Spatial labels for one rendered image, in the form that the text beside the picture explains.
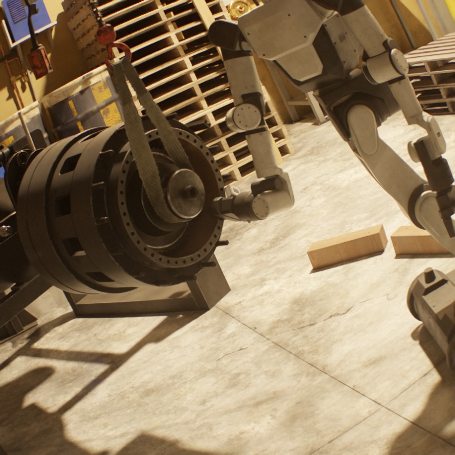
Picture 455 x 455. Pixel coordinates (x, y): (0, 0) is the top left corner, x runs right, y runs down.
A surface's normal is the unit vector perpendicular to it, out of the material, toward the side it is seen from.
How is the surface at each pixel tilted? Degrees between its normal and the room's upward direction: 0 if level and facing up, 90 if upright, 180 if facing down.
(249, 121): 83
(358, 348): 0
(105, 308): 90
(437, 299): 0
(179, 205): 90
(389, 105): 113
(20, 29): 90
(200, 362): 0
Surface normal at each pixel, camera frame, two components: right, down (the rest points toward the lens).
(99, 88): 0.66, -0.08
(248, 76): 0.18, 0.06
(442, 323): -0.93, -0.34
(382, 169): 0.41, 0.44
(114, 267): -0.42, 0.76
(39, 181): -0.71, -0.34
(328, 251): -0.38, 0.41
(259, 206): -0.69, 0.24
